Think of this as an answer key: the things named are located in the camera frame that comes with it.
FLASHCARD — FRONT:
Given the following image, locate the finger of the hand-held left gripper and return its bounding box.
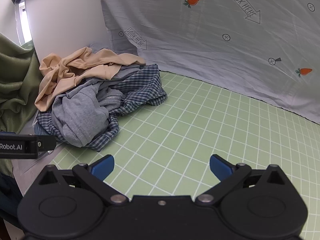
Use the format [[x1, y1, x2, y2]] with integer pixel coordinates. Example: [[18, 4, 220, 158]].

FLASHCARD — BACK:
[[37, 136, 58, 153]]

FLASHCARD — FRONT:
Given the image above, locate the grey zip hoodie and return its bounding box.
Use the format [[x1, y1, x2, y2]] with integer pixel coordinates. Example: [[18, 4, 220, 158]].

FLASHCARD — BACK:
[[51, 64, 140, 148]]

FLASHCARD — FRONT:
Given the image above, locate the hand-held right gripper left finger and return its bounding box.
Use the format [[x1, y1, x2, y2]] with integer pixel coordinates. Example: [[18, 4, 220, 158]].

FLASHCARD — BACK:
[[37, 154, 129, 207]]

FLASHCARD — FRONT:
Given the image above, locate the olive green cloth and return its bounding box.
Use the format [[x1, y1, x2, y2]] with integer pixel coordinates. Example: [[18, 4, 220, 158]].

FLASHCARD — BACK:
[[0, 32, 43, 178]]

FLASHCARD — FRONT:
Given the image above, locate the grey printed bed sheet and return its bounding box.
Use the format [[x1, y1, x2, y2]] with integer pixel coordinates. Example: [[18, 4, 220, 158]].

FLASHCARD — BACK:
[[97, 0, 320, 125]]

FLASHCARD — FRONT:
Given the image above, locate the beige garment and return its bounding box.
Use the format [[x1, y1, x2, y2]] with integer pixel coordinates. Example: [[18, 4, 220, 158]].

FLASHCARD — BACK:
[[34, 47, 147, 112]]

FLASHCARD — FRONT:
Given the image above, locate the blue denim garment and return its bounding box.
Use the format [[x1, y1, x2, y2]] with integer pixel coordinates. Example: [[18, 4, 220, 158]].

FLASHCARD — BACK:
[[34, 124, 54, 138]]

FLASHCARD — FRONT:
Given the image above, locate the dark cloth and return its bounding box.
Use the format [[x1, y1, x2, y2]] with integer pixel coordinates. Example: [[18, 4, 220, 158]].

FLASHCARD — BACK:
[[0, 172, 24, 220]]

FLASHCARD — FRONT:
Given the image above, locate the green grid mat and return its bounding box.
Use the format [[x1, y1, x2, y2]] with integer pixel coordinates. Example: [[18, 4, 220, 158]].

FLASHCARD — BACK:
[[51, 70, 320, 240]]

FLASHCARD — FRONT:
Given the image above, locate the blue plaid shirt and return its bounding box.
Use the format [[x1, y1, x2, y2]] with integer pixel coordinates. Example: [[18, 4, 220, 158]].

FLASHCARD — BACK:
[[35, 64, 168, 152]]

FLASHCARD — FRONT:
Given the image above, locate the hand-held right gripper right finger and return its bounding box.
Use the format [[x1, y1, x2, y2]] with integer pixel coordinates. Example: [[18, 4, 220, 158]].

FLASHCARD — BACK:
[[195, 154, 288, 207]]

